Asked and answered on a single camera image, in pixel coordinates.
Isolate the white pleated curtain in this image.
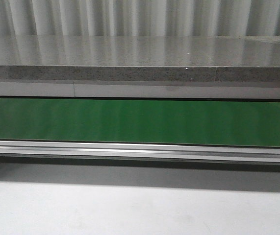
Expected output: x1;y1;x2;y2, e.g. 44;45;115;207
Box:
0;0;280;36

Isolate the green conveyor belt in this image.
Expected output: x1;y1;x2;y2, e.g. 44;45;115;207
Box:
0;98;280;147

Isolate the silver conveyor frame rail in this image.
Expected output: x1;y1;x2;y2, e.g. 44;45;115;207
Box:
0;141;280;164

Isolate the grey speckled stone counter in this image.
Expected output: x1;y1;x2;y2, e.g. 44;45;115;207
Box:
0;35;280;99

